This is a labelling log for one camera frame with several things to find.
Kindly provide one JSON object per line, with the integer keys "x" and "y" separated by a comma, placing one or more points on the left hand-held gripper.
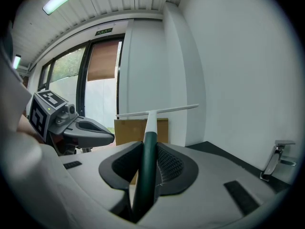
{"x": 39, "y": 118}

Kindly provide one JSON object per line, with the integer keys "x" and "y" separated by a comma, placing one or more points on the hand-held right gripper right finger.
{"x": 209, "y": 175}

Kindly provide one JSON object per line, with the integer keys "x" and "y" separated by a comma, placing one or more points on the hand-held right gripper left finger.
{"x": 90, "y": 175}

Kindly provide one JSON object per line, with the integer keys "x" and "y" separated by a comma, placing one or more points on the white and green squeegee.
{"x": 147, "y": 161}

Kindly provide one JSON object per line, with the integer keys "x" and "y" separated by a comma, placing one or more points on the person's left forearm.
{"x": 26, "y": 126}

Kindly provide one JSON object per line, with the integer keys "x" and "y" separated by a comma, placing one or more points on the black framed glass door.
{"x": 100, "y": 99}

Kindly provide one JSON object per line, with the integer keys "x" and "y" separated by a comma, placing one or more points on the brown cardboard box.
{"x": 129, "y": 131}

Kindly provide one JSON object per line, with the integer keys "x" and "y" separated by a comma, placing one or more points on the chrome faucet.
{"x": 274, "y": 159}

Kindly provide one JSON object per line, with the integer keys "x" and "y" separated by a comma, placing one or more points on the black framed window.
{"x": 66, "y": 68}

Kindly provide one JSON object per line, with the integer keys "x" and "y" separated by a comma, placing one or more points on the person's white clothing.
{"x": 21, "y": 175}

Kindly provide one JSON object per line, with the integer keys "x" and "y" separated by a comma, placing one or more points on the green exit sign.
{"x": 104, "y": 31}

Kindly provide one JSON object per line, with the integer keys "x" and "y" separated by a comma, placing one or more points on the small ceiling light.
{"x": 16, "y": 61}

